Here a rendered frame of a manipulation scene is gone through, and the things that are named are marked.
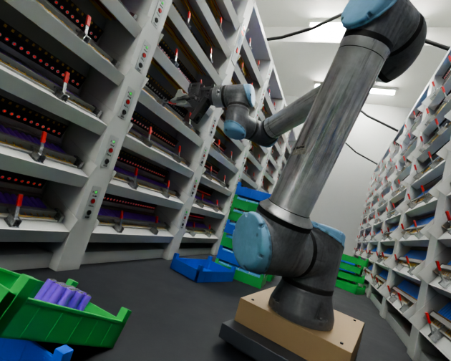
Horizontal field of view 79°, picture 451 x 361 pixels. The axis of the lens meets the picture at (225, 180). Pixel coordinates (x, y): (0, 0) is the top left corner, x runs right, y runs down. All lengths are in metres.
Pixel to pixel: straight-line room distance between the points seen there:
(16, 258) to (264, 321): 0.77
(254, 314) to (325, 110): 0.58
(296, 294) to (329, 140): 0.43
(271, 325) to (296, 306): 0.09
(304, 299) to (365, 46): 0.64
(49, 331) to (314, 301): 0.61
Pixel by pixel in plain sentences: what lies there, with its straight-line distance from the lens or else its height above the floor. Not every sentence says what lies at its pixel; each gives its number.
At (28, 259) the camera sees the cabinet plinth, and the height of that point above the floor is 0.03.
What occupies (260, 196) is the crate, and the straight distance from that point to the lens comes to 1.66.
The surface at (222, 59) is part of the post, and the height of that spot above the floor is 1.27.
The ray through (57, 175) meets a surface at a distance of 1.02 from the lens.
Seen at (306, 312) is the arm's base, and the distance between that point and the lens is 0.84.
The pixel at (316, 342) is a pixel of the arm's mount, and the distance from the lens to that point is 0.82.
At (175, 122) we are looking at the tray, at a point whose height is 0.71.
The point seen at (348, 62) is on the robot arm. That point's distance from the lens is 0.72.
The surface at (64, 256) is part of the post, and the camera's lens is 1.13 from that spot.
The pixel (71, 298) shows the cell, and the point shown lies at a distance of 0.76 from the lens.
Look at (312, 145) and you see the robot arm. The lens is 0.68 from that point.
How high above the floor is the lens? 0.35
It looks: 6 degrees up
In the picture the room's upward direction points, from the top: 17 degrees clockwise
